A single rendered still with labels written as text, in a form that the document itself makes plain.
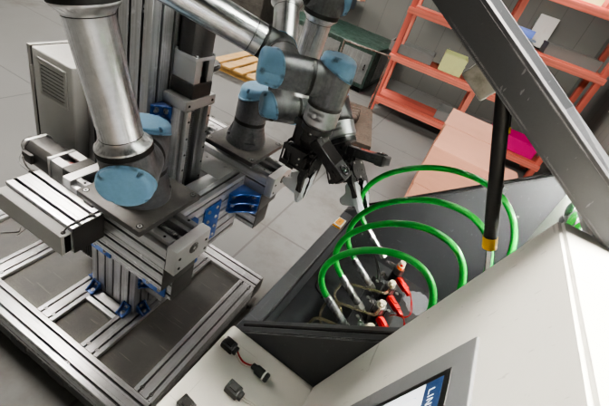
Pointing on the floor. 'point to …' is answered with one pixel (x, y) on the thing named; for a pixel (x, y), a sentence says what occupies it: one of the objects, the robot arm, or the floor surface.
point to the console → (507, 331)
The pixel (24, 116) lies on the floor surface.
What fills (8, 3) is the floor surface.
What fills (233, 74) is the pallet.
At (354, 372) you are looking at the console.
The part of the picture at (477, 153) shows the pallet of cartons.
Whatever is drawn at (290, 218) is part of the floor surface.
